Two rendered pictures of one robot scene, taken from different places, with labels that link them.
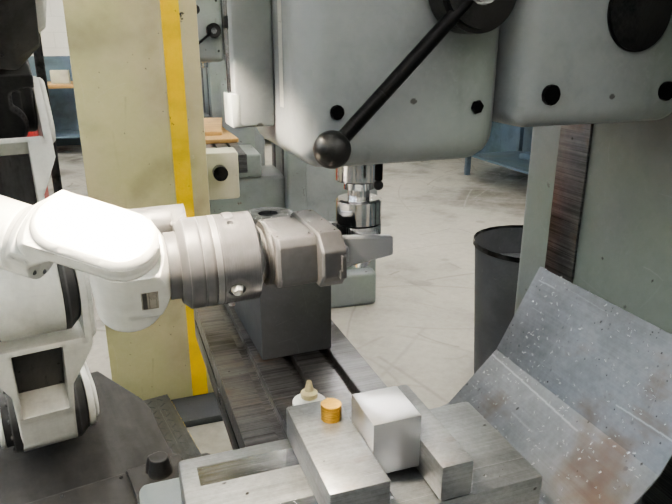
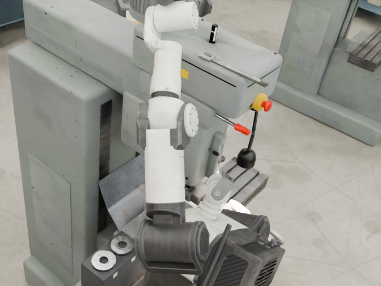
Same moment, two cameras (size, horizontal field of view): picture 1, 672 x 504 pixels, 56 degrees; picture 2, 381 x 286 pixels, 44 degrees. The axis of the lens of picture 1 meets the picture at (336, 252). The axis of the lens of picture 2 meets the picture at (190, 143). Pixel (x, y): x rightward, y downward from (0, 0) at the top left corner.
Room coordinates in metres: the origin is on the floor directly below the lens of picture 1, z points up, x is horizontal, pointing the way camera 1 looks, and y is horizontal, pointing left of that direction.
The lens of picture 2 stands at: (1.56, 1.13, 2.60)
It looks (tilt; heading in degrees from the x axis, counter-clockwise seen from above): 38 degrees down; 232
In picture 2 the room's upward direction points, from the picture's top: 10 degrees clockwise
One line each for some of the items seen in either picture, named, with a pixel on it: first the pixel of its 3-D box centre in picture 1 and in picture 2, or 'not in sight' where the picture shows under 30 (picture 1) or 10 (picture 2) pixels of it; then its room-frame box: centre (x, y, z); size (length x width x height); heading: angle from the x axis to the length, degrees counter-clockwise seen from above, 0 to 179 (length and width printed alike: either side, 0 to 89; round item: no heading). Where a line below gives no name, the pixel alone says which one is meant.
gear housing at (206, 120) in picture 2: not in sight; (193, 88); (0.64, -0.06, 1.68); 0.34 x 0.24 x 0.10; 110
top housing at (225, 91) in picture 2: not in sight; (204, 59); (0.63, -0.04, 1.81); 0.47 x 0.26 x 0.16; 110
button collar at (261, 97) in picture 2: not in sight; (260, 102); (0.55, 0.19, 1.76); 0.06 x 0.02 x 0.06; 20
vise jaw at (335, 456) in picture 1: (333, 456); not in sight; (0.53, 0.00, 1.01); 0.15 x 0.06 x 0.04; 19
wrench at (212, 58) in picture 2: not in sight; (233, 69); (0.68, 0.16, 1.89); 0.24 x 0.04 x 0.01; 110
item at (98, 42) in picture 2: not in sight; (106, 45); (0.80, -0.49, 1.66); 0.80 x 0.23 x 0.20; 110
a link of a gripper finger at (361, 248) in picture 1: (365, 249); not in sight; (0.60, -0.03, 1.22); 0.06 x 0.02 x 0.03; 110
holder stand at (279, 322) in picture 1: (277, 275); (112, 268); (1.02, 0.10, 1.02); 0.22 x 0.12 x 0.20; 21
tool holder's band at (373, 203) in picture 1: (358, 201); not in sight; (0.63, -0.02, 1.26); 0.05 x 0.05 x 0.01
